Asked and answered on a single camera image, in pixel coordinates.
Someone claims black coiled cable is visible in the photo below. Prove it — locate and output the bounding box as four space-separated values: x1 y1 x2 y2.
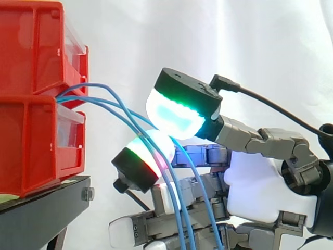
318 123 333 161

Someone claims red plastic bin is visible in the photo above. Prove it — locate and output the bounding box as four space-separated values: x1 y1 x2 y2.
0 94 87 200
0 0 90 110

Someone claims thin black cable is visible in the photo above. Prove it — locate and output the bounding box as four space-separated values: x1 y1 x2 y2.
124 189 151 211
209 73 324 136

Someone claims blue cable bundle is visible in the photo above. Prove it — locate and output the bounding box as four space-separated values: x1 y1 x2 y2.
55 82 225 250

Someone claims black stand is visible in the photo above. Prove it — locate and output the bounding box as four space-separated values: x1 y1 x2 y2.
0 174 95 250

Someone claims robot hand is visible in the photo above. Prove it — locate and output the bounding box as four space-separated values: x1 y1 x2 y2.
108 67 321 250

